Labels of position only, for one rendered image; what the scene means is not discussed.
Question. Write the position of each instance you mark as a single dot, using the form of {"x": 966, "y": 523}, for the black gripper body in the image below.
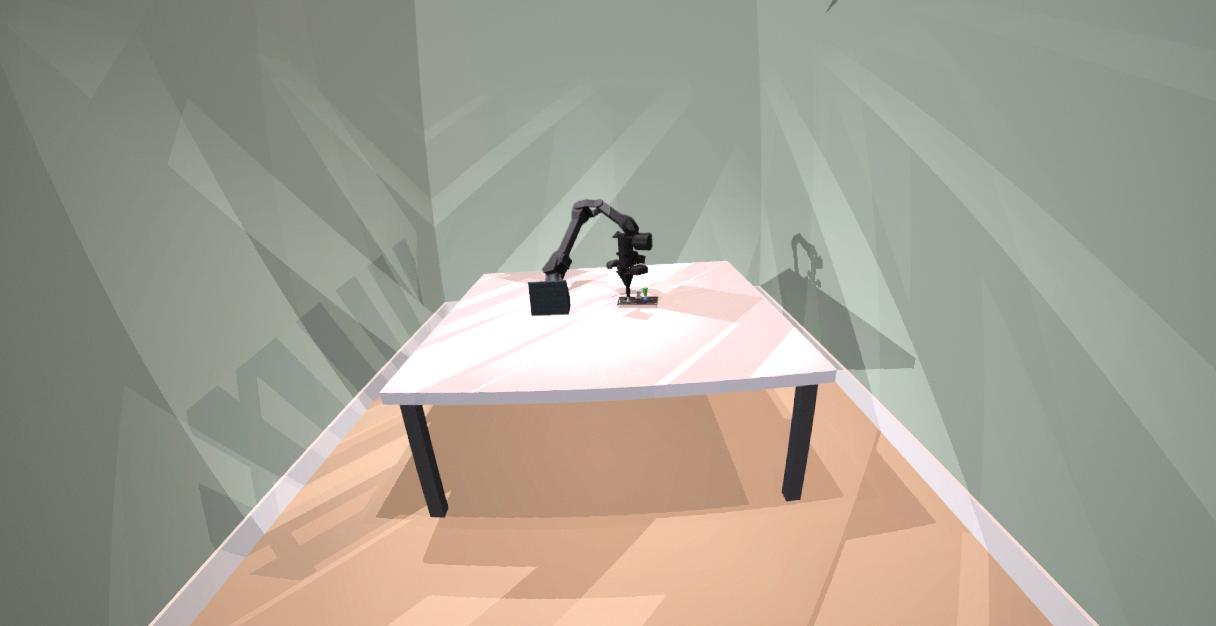
{"x": 626, "y": 262}

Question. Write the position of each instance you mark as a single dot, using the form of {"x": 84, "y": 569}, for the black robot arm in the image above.
{"x": 559, "y": 262}

